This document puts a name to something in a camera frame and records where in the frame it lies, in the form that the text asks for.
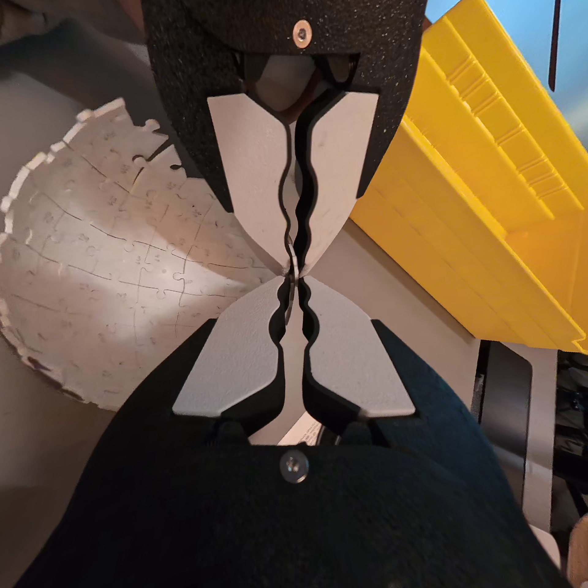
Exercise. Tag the person's left forearm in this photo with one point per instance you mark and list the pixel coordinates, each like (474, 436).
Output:
(131, 7)

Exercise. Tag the white puzzle instruction leaflet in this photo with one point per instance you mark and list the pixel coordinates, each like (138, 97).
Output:
(305, 429)

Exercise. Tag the dark glossy panel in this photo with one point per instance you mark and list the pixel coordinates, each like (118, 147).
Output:
(505, 399)

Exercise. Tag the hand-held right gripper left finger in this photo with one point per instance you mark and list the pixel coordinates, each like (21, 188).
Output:
(229, 367)

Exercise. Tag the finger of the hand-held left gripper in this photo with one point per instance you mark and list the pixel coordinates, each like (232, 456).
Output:
(344, 151)
(252, 160)

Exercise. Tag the white puzzle ball half shell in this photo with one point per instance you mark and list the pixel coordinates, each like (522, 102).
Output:
(92, 275)

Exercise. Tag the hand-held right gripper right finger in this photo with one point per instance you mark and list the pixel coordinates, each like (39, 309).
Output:
(358, 367)

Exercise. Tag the stacked yellow plastic bins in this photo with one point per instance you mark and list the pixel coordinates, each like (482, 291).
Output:
(482, 206)

